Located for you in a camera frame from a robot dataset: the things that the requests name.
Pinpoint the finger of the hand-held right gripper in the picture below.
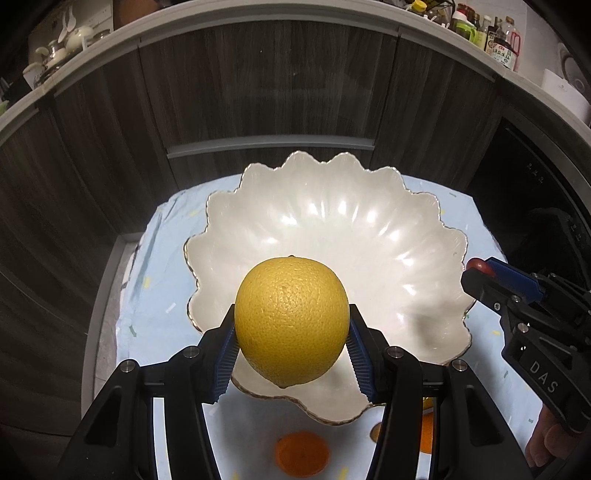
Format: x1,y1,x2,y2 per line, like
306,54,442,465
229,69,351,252
482,257,555,302
461,269,514,320

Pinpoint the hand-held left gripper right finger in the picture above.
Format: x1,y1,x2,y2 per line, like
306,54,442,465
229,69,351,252
346,304,528,480

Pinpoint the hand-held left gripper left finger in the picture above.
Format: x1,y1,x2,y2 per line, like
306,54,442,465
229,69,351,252
55,304,241,480

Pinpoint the yellow citrus fruit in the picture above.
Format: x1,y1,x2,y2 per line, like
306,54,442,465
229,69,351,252
235,255,350,387

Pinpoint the orange tangerine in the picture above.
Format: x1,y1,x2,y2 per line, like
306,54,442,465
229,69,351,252
275,431,331,478
418,396,435,454

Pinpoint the white scalloped bowl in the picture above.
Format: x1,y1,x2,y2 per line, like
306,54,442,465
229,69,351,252
184,151,478,425

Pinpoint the person's right hand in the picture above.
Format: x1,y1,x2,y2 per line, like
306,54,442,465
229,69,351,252
526,407,571,468

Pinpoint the black built-in appliance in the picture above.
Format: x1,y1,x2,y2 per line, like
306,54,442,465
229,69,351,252
466,115,591,278

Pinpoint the light blue tablecloth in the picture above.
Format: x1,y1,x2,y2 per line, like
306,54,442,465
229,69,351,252
115,178,546,480

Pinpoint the white kitchen appliance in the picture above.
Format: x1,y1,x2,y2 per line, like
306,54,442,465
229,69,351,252
539,44,591,126

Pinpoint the green label bottle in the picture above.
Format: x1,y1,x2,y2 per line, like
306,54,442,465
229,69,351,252
489,38,519,73

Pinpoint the dark sauce bottle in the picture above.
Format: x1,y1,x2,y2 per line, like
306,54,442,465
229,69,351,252
484,16,502,51

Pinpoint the green plastic cup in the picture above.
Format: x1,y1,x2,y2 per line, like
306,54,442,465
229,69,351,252
455,18,479,45

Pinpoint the dark wood cabinet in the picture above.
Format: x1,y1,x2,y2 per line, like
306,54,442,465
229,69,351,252
0,18,509,444

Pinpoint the glass teapot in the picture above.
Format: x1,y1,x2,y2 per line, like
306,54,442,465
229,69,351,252
34,41,66,71

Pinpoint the white teapot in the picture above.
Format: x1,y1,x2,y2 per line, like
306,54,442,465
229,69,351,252
64,25,96,52

